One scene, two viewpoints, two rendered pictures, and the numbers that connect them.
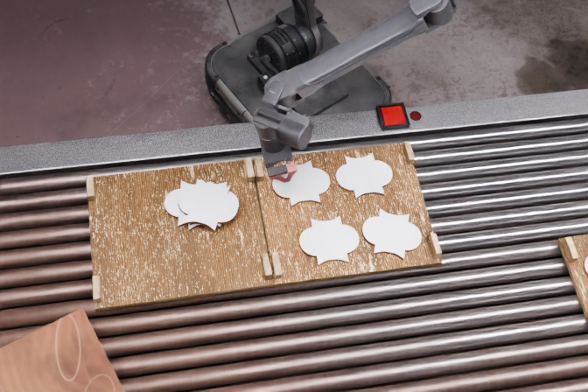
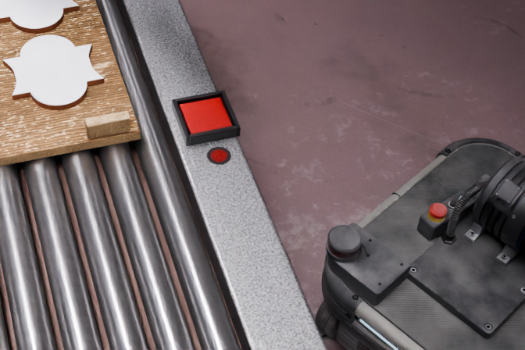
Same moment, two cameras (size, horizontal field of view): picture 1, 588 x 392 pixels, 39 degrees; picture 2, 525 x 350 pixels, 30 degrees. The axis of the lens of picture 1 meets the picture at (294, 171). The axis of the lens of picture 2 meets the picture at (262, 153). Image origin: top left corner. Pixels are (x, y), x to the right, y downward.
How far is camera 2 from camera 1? 1.95 m
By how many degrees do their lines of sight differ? 49
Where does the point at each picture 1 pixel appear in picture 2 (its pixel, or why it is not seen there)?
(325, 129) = (162, 37)
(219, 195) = not seen: outside the picture
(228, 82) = (444, 168)
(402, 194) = (17, 125)
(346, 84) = (513, 334)
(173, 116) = (403, 167)
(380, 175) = (53, 88)
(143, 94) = (427, 129)
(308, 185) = (26, 4)
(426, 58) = not seen: outside the picture
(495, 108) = (271, 294)
